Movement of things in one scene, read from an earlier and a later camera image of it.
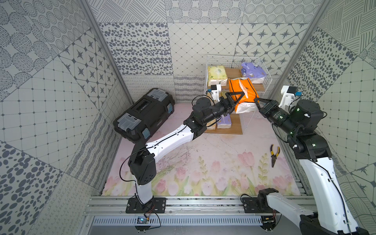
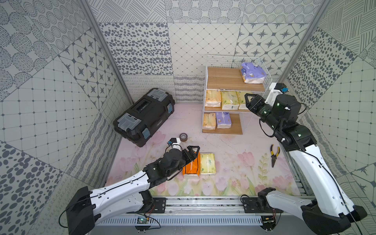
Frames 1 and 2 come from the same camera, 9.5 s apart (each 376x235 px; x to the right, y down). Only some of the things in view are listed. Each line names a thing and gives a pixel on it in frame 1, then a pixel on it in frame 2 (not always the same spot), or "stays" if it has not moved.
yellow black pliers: x=273 y=157 stays
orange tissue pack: x=243 y=85 → x=194 y=167
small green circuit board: x=142 y=220 stays
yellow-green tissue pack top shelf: x=217 y=75 → x=207 y=163
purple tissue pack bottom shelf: x=224 y=122 stays
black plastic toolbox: x=137 y=124 stays
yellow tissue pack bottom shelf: x=213 y=127 stays
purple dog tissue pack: x=255 y=72 stays
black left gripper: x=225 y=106 → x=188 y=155
